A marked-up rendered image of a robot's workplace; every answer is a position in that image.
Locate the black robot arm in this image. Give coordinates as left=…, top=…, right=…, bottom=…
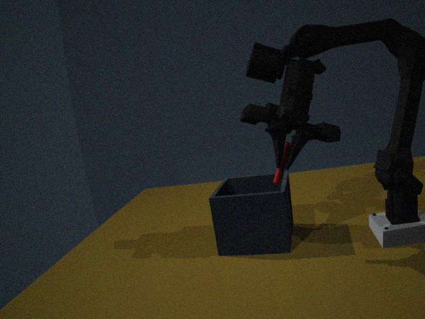
left=246, top=18, right=425, bottom=225

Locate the red peg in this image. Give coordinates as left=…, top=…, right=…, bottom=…
left=274, top=142, right=292, bottom=183

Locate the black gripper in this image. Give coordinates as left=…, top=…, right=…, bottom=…
left=240, top=84, right=341, bottom=171

